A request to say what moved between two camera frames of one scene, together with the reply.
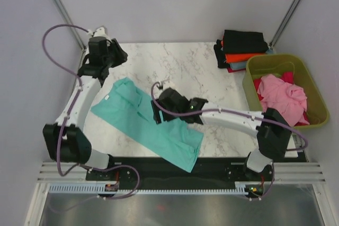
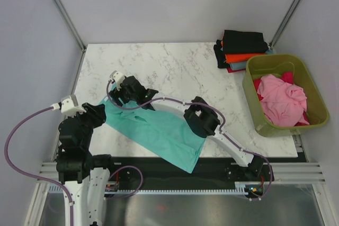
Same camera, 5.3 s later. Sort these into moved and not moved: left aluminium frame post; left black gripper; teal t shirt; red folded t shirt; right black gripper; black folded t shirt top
Moved: right black gripper; left black gripper
Not moved: teal t shirt; black folded t shirt top; left aluminium frame post; red folded t shirt
